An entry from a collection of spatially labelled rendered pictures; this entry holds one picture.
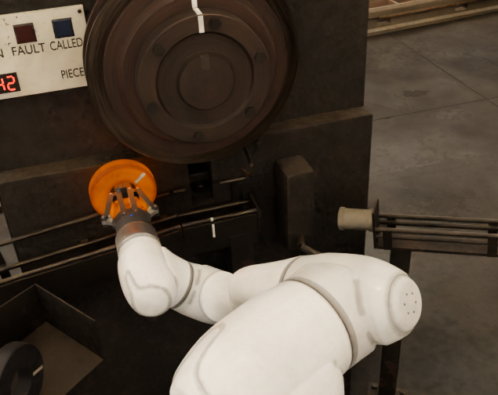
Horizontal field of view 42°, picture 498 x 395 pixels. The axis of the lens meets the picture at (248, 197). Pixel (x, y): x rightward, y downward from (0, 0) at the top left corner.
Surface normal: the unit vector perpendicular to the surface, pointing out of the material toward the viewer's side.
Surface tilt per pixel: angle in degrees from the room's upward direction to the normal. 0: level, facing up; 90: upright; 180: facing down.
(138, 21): 47
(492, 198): 0
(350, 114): 0
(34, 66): 90
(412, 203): 0
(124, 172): 93
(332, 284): 13
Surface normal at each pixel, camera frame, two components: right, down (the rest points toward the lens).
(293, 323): 0.22, -0.64
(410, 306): 0.72, -0.10
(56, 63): 0.29, 0.51
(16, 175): -0.05, -0.84
